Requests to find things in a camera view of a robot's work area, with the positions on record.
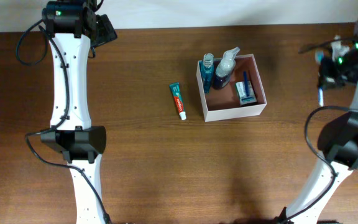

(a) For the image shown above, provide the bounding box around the green red toothpaste tube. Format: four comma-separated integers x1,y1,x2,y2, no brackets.
169,82,186,121

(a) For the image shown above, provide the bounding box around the blue foam soap dispenser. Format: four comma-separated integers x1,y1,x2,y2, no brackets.
213,47,240,90

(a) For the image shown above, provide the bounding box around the blue disposable razor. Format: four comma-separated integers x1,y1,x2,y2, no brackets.
241,72,256,103

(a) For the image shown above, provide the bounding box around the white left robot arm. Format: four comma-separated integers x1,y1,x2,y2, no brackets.
40,1,116,223

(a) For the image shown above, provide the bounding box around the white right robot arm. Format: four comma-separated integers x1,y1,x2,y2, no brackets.
273,20,358,223

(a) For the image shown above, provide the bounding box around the pink cardboard box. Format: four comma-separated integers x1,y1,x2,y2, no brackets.
196,54,267,122

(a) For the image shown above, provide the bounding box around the blue white toothbrush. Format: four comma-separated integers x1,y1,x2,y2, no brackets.
314,50,324,107

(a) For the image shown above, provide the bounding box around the green white soap bar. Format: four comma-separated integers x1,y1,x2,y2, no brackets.
235,81,257,106

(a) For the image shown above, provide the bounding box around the green mouthwash bottle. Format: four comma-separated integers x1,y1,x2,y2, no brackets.
200,53,214,94

